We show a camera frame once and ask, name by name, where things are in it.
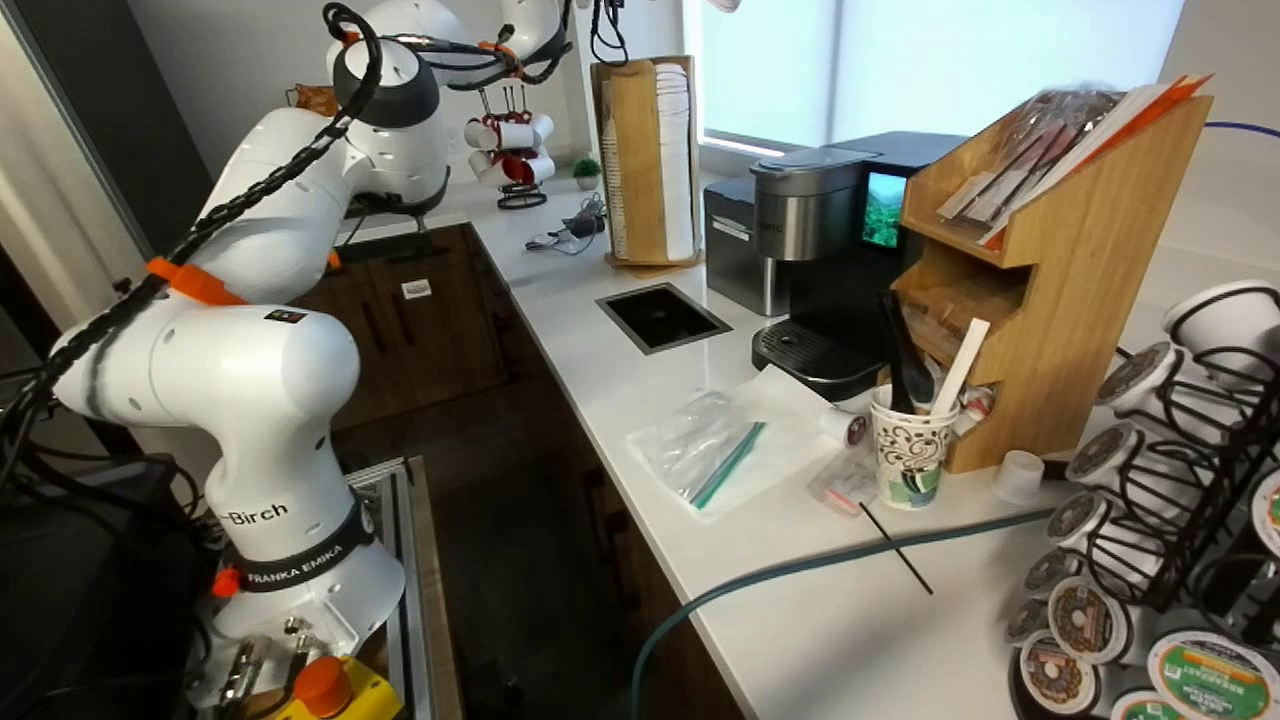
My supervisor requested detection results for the small creamer cup heap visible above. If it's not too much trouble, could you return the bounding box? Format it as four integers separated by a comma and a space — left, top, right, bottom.
952, 379, 1005, 433

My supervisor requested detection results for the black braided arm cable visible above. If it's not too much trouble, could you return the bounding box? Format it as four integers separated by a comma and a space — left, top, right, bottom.
0, 0, 389, 535

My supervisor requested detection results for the orange cable strap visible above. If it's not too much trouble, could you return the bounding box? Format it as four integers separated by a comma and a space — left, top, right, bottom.
138, 251, 251, 314

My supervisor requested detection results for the clear zip bag green seal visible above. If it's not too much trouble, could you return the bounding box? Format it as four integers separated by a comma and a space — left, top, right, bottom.
619, 365, 850, 525

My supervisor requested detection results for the red white cup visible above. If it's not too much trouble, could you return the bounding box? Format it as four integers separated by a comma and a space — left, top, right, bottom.
462, 150, 563, 193
459, 112, 558, 156

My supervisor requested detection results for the white stir stick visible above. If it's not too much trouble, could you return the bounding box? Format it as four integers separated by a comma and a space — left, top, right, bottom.
927, 314, 997, 421

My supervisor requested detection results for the yellow box orange button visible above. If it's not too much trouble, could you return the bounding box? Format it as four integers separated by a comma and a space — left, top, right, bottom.
272, 651, 404, 720

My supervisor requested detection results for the black wire pod carousel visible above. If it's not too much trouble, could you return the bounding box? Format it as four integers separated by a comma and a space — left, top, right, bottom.
1005, 275, 1280, 720

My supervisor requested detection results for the thin black stir stick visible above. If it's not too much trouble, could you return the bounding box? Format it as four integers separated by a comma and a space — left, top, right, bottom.
854, 497, 941, 601

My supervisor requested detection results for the small gadget with wires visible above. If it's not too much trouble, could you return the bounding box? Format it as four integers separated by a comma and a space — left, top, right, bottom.
518, 197, 614, 256

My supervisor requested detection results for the brown bag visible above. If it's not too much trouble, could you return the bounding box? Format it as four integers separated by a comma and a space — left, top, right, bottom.
282, 79, 345, 116

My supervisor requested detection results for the green lid coffee pod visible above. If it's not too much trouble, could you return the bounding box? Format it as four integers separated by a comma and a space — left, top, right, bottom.
1140, 624, 1280, 720
1244, 466, 1280, 560
1102, 685, 1189, 720

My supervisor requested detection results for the blue cable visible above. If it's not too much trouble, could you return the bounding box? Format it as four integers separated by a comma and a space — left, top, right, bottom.
1205, 116, 1280, 145

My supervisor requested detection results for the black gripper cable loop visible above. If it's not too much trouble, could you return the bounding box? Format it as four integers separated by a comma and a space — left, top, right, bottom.
582, 0, 633, 68

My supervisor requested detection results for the metal robot cart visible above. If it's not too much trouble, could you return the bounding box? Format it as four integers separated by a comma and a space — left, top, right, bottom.
184, 453, 468, 720

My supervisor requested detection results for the grey green cable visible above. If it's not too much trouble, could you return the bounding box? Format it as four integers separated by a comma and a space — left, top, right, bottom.
624, 501, 1061, 720

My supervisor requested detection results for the brown lid coffee pod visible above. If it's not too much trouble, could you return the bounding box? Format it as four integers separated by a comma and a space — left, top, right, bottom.
1010, 628, 1107, 720
1039, 485, 1117, 554
1044, 573, 1137, 670
999, 594, 1054, 651
1061, 421, 1145, 492
1020, 539, 1087, 601
1091, 337, 1189, 415

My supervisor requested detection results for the black silver coffee machine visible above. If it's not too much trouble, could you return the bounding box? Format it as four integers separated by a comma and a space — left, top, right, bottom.
746, 129, 967, 404

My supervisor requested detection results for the white creamer cup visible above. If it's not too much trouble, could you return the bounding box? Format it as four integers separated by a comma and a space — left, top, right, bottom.
997, 445, 1051, 503

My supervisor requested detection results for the small clear packet bag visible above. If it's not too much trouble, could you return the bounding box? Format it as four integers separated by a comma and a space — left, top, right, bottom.
808, 449, 883, 521

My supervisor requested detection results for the wooden condiment organizer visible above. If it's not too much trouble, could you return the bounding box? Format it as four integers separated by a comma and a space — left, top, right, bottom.
887, 90, 1214, 476

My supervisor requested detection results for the stainless steel bin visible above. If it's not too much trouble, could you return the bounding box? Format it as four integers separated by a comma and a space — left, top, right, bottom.
700, 178, 780, 320

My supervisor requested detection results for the steel framed counter chute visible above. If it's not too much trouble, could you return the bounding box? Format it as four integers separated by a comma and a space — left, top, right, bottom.
590, 279, 737, 362

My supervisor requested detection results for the dark wooden cabinet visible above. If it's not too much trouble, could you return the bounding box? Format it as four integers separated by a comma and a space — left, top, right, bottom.
288, 221, 751, 720

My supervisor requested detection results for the white lid stack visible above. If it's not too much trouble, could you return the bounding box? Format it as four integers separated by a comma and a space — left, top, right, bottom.
647, 58, 700, 265

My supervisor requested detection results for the black stirrers bundle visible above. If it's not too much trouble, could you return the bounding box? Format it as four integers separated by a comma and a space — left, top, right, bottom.
883, 291, 941, 415

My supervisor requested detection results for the wooden lid stand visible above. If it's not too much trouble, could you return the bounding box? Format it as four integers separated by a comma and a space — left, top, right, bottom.
586, 51, 700, 274

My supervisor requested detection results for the orange white paper packet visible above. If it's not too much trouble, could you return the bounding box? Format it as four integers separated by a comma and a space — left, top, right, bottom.
974, 73, 1214, 250

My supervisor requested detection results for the patterned paper cup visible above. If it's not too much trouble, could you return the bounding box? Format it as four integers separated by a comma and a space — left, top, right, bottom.
869, 399, 965, 516

